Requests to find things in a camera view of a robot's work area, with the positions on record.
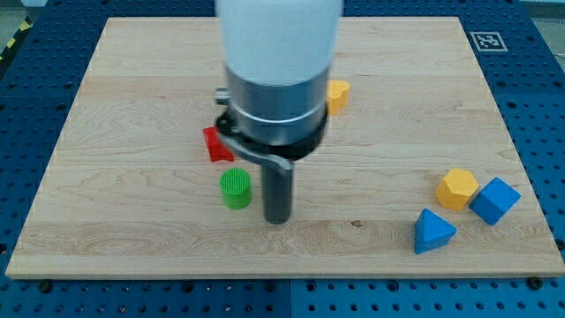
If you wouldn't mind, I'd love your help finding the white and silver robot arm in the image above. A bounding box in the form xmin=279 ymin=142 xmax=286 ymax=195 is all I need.
xmin=215 ymin=0 xmax=343 ymax=160

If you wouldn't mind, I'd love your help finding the dark cylindrical pointer tool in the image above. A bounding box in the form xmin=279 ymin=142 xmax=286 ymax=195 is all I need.
xmin=261 ymin=160 xmax=294 ymax=224

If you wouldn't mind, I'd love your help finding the green cylinder block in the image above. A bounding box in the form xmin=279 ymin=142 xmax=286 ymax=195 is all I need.
xmin=219 ymin=168 xmax=252 ymax=209

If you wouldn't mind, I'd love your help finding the red arch block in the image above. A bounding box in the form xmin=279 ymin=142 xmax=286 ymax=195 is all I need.
xmin=202 ymin=126 xmax=235 ymax=163

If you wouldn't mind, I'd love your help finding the yellow heart block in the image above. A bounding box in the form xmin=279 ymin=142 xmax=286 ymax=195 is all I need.
xmin=326 ymin=79 xmax=350 ymax=116

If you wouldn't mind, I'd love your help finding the wooden board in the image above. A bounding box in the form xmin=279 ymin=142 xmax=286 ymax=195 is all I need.
xmin=6 ymin=17 xmax=564 ymax=279

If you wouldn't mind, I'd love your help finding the blue triangle block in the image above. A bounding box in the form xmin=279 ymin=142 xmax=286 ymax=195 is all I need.
xmin=414 ymin=208 xmax=457 ymax=254

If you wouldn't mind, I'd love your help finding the yellow hexagon block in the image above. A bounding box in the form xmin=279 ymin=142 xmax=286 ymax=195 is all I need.
xmin=434 ymin=168 xmax=479 ymax=210

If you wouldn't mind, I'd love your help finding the blue cube block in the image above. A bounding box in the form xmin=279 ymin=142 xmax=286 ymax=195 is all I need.
xmin=469 ymin=177 xmax=522 ymax=225

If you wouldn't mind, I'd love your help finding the white fiducial marker tag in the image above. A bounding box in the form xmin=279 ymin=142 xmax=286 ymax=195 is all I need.
xmin=471 ymin=31 xmax=508 ymax=52

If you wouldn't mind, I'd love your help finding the black yellow hazard tape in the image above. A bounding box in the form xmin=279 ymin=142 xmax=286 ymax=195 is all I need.
xmin=1 ymin=16 xmax=34 ymax=64

